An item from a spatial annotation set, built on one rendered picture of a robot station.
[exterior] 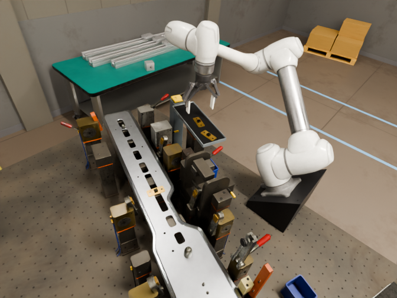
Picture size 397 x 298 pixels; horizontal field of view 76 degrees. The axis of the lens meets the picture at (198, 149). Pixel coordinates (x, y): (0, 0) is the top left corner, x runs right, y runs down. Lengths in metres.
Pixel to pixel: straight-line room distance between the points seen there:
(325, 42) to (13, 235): 5.94
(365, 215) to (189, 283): 2.25
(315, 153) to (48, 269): 1.39
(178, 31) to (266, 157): 0.77
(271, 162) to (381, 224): 1.79
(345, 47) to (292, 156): 4.98
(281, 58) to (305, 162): 0.58
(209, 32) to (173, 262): 0.91
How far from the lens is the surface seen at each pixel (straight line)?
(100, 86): 2.70
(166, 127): 1.42
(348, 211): 2.93
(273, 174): 1.46
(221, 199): 1.09
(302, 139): 1.40
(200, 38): 1.14
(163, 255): 1.09
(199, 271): 1.07
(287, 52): 1.55
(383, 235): 2.96
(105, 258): 1.45
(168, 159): 1.32
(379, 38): 6.97
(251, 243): 0.92
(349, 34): 6.54
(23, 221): 1.70
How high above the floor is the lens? 1.99
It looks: 42 degrees down
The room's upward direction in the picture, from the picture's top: 7 degrees clockwise
